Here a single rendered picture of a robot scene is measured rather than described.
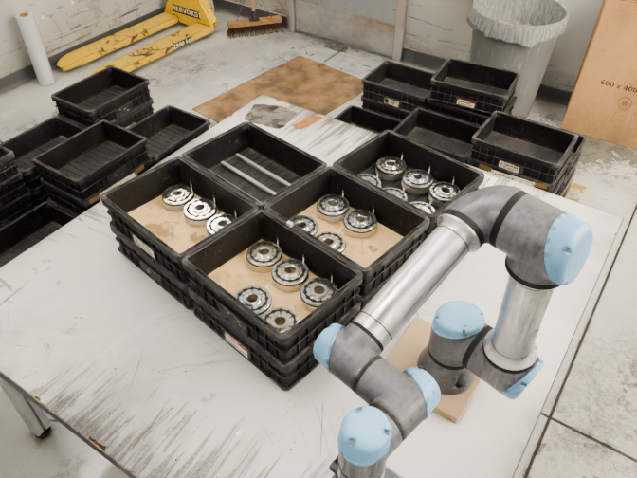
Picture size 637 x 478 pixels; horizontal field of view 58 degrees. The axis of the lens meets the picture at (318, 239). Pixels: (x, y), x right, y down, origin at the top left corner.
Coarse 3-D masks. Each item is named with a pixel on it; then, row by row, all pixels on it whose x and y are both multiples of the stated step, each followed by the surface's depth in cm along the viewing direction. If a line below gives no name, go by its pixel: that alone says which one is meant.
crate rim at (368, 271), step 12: (324, 168) 185; (336, 168) 185; (312, 180) 181; (288, 192) 176; (372, 192) 177; (396, 204) 172; (276, 216) 168; (420, 216) 168; (300, 228) 164; (420, 228) 164; (408, 240) 161; (336, 252) 156; (396, 252) 159; (372, 264) 153; (384, 264) 156
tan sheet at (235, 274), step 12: (228, 264) 167; (240, 264) 167; (216, 276) 164; (228, 276) 164; (240, 276) 164; (252, 276) 164; (264, 276) 164; (312, 276) 164; (228, 288) 160; (240, 288) 160; (276, 288) 160; (276, 300) 157; (288, 300) 157; (300, 312) 154
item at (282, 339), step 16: (240, 224) 165; (304, 240) 160; (192, 256) 156; (336, 256) 156; (192, 272) 152; (224, 288) 147; (352, 288) 149; (240, 304) 143; (320, 304) 143; (256, 320) 139; (304, 320) 140; (272, 336) 137; (288, 336) 136
